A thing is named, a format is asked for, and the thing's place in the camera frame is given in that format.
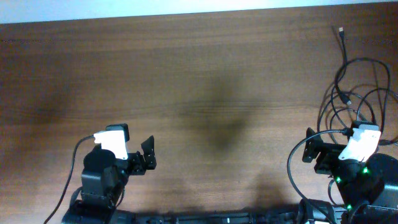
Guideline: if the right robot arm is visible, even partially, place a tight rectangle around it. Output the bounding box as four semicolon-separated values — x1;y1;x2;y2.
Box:
302;124;397;222

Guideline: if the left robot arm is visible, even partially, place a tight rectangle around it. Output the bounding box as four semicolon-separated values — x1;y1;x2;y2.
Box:
61;136;157;224

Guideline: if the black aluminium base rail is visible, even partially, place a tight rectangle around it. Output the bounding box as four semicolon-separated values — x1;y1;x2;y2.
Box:
127;204;310;224

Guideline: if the thin black USB cable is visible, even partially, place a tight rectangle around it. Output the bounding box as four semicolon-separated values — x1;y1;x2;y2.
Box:
316;91;377;133

